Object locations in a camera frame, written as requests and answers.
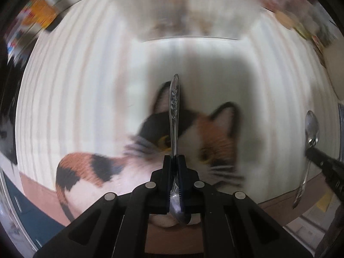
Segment colourful wall stickers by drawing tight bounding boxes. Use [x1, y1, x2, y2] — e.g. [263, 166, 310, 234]
[5, 0, 58, 62]

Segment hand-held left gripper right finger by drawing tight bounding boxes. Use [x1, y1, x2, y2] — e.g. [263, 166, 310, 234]
[177, 155, 313, 258]

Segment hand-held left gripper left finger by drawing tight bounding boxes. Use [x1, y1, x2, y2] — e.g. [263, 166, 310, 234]
[34, 155, 173, 258]

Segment metal spoon patterned handle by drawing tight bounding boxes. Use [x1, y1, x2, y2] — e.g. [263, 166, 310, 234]
[168, 74, 192, 225]

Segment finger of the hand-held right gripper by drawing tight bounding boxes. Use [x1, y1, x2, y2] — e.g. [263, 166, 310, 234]
[304, 146, 344, 202]

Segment striped cat print tablecloth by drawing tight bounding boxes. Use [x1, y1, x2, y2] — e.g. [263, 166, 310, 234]
[15, 0, 342, 229]

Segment clear plastic container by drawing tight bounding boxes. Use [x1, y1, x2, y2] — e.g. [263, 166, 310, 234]
[113, 0, 264, 41]

